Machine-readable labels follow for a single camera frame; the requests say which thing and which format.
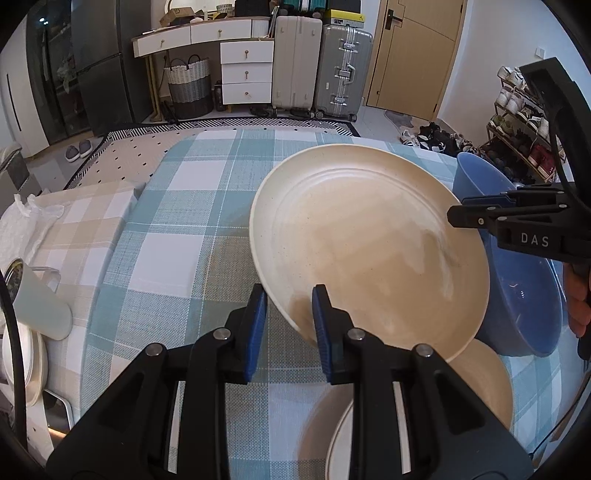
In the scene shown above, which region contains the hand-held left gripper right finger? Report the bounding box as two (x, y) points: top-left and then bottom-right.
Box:
(311, 285), (536, 480)

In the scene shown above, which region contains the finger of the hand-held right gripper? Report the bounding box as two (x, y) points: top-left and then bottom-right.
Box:
(446, 202), (571, 232)
(461, 186), (574, 207)

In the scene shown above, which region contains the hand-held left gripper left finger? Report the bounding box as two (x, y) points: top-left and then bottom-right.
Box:
(46, 282), (269, 480)

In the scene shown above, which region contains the dark blue bowl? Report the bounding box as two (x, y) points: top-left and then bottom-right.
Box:
(451, 152), (565, 359)

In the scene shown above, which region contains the cream round plate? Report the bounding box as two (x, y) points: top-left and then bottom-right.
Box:
(300, 382), (357, 480)
(249, 143), (491, 364)
(325, 339), (515, 480)

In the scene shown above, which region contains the person's right hand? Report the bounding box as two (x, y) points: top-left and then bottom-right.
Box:
(564, 267), (591, 359)

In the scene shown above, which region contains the metal shoe rack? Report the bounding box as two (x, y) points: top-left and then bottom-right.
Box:
(484, 66), (563, 186)

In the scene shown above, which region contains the pile of dark sneakers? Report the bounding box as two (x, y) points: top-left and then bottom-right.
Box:
(398, 121), (482, 156)

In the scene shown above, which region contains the grey door mat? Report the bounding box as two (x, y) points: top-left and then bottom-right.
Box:
(385, 110), (419, 133)

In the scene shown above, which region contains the teal checked tablecloth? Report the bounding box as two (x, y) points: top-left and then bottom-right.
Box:
(80, 128), (579, 480)

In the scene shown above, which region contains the tan wooden door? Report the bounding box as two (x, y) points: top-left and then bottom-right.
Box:
(364, 0), (467, 123)

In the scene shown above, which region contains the silver suitcase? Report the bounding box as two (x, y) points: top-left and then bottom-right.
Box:
(313, 23), (375, 123)

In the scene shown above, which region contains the beige checked cloth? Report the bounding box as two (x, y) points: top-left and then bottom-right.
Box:
(0, 179), (140, 418)

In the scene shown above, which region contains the pale mug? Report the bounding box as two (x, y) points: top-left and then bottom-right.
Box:
(8, 257), (75, 343)

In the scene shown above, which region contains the dotted rug with striped border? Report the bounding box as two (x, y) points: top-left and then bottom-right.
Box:
(64, 117), (362, 191)

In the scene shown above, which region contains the yellow and black shoe box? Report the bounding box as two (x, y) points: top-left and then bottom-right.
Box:
(322, 8), (366, 27)

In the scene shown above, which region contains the white round object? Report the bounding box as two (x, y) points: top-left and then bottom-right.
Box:
(0, 323), (49, 408)

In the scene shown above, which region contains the beige suitcase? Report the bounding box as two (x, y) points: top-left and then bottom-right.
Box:
(270, 15), (324, 117)

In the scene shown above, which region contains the woven laundry basket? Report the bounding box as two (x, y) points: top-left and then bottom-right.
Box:
(165, 54), (216, 120)

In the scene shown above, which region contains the white plastic bag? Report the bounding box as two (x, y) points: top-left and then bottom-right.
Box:
(0, 192), (66, 261)

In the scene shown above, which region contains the teal suitcase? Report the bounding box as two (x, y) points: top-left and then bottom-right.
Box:
(281, 0), (329, 16)

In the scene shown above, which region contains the white dressing table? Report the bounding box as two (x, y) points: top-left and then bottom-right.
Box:
(131, 16), (276, 124)

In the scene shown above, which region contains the black storage box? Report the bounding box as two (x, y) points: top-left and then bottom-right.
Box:
(235, 0), (271, 20)

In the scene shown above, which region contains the dark grey fridge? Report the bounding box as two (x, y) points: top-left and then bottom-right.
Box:
(71, 0), (140, 136)

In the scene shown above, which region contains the dark glass cabinet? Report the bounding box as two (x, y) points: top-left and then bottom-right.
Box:
(25, 8), (80, 149)

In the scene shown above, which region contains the small open cardboard box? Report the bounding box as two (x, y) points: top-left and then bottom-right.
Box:
(159, 6), (195, 29)

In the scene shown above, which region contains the white tall cabinet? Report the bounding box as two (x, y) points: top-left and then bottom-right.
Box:
(0, 22), (51, 158)

